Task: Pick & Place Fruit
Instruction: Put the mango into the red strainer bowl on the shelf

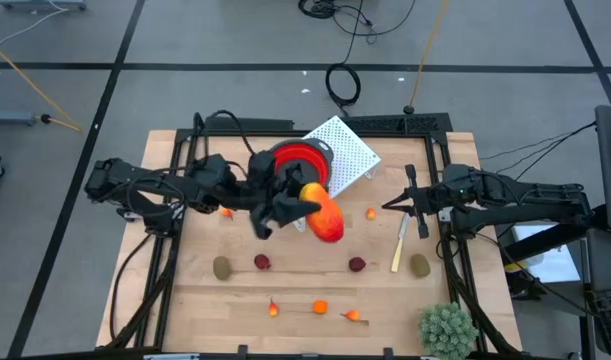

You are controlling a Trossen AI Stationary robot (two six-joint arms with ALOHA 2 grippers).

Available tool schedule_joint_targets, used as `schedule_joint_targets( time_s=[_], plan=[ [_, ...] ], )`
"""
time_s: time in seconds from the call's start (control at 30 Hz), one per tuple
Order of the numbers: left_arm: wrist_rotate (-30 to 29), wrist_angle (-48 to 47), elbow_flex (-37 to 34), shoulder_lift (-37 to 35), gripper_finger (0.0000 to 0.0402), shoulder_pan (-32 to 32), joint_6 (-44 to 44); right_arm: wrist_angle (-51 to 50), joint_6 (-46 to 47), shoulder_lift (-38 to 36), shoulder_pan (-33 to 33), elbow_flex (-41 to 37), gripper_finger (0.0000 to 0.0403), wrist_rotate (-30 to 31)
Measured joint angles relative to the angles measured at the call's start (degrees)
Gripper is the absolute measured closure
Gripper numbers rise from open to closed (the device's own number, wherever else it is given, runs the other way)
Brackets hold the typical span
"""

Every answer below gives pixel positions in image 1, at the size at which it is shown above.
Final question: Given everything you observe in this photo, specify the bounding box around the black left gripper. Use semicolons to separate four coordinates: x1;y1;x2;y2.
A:
247;152;323;241

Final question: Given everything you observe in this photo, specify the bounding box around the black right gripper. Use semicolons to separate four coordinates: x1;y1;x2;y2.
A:
382;163;447;240

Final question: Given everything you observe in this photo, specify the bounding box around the red collapsible colander bowl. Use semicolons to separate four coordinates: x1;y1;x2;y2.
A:
267;138;335;199

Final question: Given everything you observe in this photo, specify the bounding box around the orange red mango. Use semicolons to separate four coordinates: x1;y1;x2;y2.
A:
298;182;346;245

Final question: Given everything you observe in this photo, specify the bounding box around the brown kiwi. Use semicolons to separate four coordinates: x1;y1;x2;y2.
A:
212;255;233;282
408;253;432;280

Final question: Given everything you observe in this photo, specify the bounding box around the white perforated metal stand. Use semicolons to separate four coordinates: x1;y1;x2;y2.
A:
293;115;382;234

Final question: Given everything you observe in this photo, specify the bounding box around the black flat bar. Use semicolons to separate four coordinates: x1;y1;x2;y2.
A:
203;116;295;132

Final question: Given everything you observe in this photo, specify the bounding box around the green artificial plant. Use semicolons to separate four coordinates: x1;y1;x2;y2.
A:
417;302;480;360

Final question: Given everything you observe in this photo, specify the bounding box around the black diagonal beam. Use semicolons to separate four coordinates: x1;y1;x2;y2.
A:
502;204;611;264

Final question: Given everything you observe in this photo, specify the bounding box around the grey rounded panel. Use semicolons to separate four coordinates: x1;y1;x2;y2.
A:
593;103;611;234

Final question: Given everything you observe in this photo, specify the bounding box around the dark grey panel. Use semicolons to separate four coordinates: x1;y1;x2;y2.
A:
582;227;611;294

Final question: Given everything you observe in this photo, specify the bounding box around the black keyboard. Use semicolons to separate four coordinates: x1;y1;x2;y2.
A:
584;287;611;357

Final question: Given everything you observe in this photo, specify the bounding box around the grey stand base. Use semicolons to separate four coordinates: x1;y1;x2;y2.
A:
0;0;88;12
0;110;38;127

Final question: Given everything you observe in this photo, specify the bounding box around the knife with wooden handle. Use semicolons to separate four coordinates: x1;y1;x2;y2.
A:
390;212;411;274

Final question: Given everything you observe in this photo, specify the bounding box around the black table frame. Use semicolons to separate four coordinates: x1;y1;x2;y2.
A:
102;127;524;360

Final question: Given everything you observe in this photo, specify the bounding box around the black perforated frame plate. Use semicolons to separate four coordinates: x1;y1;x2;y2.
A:
342;112;454;146

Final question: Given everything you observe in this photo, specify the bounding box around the yellow hanging cable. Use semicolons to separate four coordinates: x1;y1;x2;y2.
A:
407;0;451;115

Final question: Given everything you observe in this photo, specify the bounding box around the black coiled floor cable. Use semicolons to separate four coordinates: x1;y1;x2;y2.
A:
324;19;366;119

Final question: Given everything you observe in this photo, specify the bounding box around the black cable bundle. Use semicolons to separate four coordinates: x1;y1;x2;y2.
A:
297;0;419;46

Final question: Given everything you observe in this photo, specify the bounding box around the thin black cable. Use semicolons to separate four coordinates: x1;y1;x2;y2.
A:
479;120;598;195

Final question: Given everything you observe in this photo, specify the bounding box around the yellow cable with black plug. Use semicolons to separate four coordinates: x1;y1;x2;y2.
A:
0;37;82;134

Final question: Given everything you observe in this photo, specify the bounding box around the white floor cable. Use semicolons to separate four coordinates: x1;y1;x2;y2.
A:
0;0;70;49

